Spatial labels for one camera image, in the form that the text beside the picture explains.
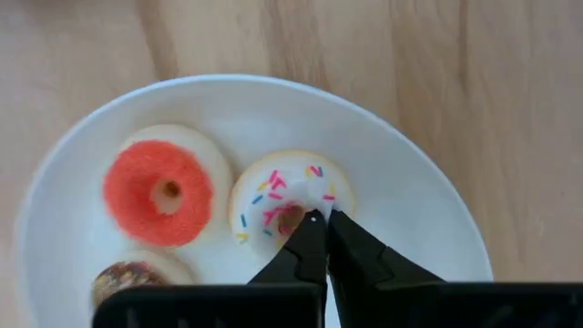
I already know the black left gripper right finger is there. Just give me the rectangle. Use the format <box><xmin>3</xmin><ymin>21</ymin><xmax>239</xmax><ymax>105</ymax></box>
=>
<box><xmin>326</xmin><ymin>208</ymin><xmax>446</xmax><ymax>328</ymax></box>

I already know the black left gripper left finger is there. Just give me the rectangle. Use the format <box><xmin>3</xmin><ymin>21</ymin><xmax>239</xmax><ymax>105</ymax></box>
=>
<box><xmin>248</xmin><ymin>208</ymin><xmax>329</xmax><ymax>321</ymax></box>

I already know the white frosted sprinkle donut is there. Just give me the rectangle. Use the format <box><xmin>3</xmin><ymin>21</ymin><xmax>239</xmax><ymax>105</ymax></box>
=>
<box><xmin>228</xmin><ymin>149</ymin><xmax>357</xmax><ymax>263</ymax></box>

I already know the chocolate frosted sprinkle donut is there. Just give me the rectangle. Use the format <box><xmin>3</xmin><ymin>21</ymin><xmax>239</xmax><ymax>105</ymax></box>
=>
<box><xmin>90</xmin><ymin>249</ymin><xmax>196</xmax><ymax>311</ymax></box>

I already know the coral red frosted donut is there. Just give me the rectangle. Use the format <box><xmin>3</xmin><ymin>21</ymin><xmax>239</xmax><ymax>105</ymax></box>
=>
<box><xmin>102</xmin><ymin>123</ymin><xmax>233</xmax><ymax>250</ymax></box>

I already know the white round plate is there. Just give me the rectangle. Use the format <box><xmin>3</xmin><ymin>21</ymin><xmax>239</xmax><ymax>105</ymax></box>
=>
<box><xmin>15</xmin><ymin>74</ymin><xmax>495</xmax><ymax>328</ymax></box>

